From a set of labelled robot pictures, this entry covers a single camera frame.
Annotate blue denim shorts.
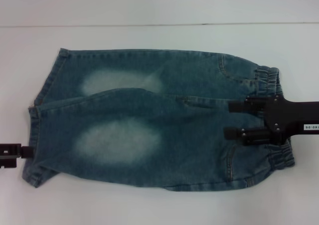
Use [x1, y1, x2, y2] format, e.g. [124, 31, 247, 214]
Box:
[21, 47, 299, 193]

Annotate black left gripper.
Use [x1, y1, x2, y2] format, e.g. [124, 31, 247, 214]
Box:
[0, 143, 33, 170]

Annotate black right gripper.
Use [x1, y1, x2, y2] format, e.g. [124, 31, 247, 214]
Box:
[224, 95, 319, 146]

